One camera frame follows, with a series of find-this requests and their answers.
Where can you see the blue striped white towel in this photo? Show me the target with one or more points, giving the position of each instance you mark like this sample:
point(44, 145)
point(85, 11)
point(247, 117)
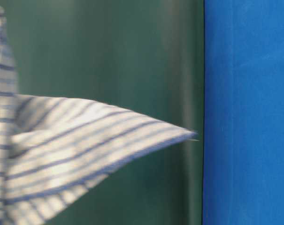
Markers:
point(53, 150)

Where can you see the green backdrop curtain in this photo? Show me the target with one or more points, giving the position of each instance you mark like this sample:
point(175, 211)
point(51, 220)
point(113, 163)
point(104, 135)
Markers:
point(142, 55)

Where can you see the blue table cloth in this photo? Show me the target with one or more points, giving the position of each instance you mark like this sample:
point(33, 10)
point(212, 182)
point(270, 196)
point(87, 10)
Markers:
point(243, 169)

